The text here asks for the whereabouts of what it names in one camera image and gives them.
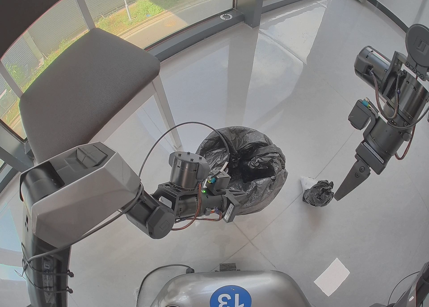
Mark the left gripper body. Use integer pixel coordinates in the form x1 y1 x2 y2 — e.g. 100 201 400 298
200 189 237 223

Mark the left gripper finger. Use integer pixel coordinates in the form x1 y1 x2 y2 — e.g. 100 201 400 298
231 189 251 207

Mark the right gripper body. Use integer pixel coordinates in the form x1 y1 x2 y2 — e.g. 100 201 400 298
355 116 413 175

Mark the black plastic bag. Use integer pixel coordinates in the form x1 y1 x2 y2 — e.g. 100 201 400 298
195 126 289 216

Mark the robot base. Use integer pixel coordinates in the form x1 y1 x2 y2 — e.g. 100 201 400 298
137 261 314 307

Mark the crumpled black plastic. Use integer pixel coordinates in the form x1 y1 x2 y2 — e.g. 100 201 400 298
302 180 335 208

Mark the crumpled white paper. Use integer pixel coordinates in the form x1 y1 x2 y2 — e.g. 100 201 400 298
300 176 317 196

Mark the grey chair with white legs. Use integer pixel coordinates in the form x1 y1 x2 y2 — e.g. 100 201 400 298
0 0 183 165

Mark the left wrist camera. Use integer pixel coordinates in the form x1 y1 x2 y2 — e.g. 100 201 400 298
207 171 232 196

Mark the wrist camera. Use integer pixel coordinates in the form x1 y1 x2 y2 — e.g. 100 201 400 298
207 171 232 196
348 99 379 131

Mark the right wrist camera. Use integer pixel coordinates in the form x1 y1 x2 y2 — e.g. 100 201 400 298
348 99 379 131

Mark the black cable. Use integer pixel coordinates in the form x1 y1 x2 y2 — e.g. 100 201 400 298
137 122 232 179
138 264 196 299

